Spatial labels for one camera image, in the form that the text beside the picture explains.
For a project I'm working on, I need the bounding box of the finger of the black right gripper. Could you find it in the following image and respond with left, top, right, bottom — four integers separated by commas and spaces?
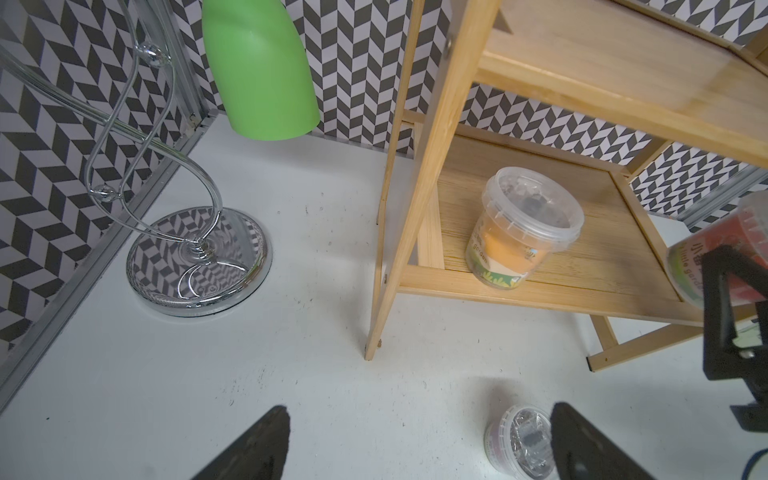
702, 245, 767, 381

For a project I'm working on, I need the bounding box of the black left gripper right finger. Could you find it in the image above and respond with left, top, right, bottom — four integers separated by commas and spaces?
550, 402, 653, 480

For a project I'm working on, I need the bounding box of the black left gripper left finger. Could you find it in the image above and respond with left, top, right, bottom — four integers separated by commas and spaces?
194, 405, 291, 480

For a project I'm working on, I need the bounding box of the small foil-lid cup pink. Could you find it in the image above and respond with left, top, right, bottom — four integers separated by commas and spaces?
665, 190, 768, 310

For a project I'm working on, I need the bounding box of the bamboo three-tier shelf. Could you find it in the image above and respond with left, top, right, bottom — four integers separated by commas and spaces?
364, 1, 767, 371

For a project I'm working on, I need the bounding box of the green spray bottle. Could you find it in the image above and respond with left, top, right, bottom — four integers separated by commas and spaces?
202, 0, 320, 141

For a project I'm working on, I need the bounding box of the chrome wire cup rack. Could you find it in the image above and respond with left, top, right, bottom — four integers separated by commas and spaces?
0, 0, 274, 318

